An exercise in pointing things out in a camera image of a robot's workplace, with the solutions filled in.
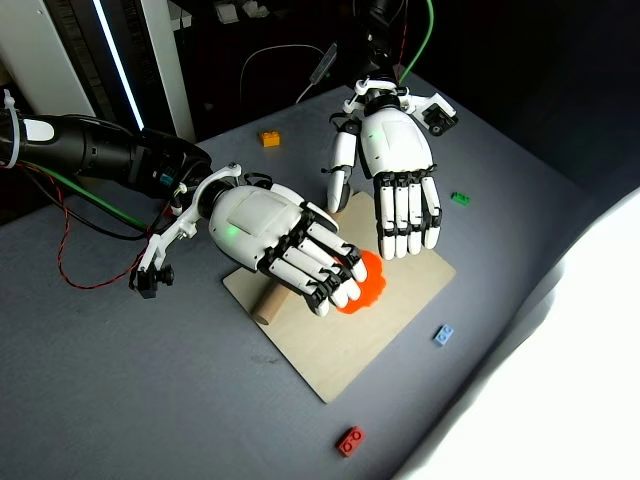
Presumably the grey table cloth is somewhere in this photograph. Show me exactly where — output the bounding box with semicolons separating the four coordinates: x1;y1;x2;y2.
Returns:
0;72;640;480

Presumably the flat orange clay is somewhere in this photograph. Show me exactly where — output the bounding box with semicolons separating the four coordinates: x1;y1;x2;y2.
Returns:
333;248;389;315

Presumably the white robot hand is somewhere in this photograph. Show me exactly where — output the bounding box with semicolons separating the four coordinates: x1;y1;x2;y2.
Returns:
207;182;369;317
324;107;444;261

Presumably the green cable of arm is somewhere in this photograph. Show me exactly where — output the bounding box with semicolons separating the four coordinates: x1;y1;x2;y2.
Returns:
398;0;435;86
27;164;154;234

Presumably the white cabinet with light strip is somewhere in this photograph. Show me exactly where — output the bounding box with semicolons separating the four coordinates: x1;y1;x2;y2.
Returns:
0;0;196;144

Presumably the red and black twisted wire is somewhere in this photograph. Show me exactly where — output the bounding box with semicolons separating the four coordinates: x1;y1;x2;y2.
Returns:
22;167;174;291

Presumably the light wooden board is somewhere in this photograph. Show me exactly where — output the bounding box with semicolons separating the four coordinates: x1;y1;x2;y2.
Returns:
222;189;457;405

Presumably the red toy brick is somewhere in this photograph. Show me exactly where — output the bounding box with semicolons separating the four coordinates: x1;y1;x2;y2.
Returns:
335;425;367;458

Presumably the black cable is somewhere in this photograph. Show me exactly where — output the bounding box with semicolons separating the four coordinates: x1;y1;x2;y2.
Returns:
19;169;166;242

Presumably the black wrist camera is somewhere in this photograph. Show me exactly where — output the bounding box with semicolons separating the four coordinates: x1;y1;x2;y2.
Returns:
128;263;176;300
421;102;460;138

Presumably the wooden rolling pin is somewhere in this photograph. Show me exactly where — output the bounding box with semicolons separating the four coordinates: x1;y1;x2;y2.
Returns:
249;283;292;326

